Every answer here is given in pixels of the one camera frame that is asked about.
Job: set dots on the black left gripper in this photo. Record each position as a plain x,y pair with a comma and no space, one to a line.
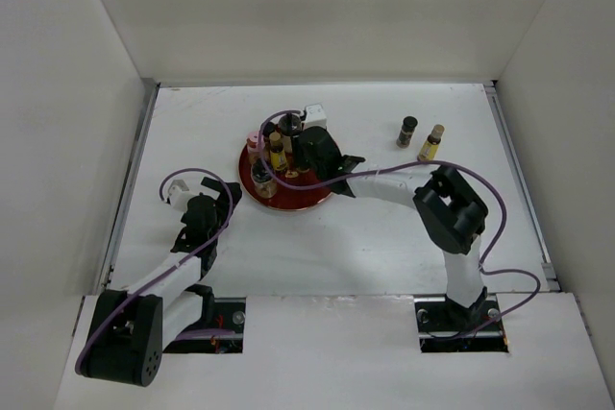
222,201

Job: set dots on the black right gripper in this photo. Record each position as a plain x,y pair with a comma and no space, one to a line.
299,153

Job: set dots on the short yellow oil bottle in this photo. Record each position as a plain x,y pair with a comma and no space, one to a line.
277,153

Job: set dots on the black cap pepper grinder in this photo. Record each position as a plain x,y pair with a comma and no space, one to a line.
290,125

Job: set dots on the black cap brown spice jar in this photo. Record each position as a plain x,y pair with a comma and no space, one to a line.
267,129

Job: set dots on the pink cap spice jar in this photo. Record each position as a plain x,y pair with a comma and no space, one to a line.
254,145

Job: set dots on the black cap spice jar back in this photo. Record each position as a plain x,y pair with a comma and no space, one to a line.
407,129

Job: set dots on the tall yellow oil bottle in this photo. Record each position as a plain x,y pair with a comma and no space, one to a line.
431,144

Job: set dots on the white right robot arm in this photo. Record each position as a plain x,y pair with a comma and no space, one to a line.
451,211

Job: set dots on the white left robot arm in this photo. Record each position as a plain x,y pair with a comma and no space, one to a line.
131,327

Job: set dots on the red round lacquer tray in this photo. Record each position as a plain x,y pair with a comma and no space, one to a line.
285,199

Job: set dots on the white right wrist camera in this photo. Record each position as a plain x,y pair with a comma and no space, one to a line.
314,116

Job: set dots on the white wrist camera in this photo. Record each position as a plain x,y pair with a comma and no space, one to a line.
178,194
314,116

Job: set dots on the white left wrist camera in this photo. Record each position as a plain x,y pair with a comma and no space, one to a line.
178,194

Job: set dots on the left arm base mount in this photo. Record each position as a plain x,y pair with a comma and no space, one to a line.
220,331

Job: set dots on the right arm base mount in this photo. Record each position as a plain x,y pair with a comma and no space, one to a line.
446,328

